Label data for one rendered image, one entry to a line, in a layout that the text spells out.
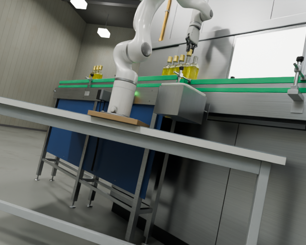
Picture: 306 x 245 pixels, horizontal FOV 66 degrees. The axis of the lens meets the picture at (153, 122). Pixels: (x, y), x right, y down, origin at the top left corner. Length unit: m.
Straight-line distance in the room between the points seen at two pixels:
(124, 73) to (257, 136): 0.83
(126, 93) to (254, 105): 0.65
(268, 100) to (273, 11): 0.67
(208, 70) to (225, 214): 0.94
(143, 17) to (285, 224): 1.28
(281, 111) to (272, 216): 0.55
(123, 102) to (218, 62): 0.79
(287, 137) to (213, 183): 0.50
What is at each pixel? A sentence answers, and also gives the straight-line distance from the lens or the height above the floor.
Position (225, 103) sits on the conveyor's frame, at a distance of 1.36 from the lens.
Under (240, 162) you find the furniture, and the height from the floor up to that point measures 0.69.
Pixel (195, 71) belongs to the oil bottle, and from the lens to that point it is 1.61.
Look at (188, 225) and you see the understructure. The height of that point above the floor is 0.21.
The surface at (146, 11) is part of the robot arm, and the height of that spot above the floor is 1.36.
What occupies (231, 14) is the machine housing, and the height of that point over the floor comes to 1.68.
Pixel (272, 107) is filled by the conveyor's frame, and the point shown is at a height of 0.97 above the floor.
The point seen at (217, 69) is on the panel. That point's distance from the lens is 1.69.
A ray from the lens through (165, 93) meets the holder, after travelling 1.25.
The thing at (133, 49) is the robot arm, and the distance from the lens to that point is 1.23.
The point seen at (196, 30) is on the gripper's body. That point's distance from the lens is 1.76.
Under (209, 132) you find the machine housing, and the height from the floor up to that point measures 0.83.
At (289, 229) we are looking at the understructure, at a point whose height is 0.42.
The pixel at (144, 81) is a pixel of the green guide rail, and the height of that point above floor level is 1.10.
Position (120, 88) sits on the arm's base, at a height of 0.92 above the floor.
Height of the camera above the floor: 0.69
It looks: 4 degrees up
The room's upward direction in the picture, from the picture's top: 13 degrees clockwise
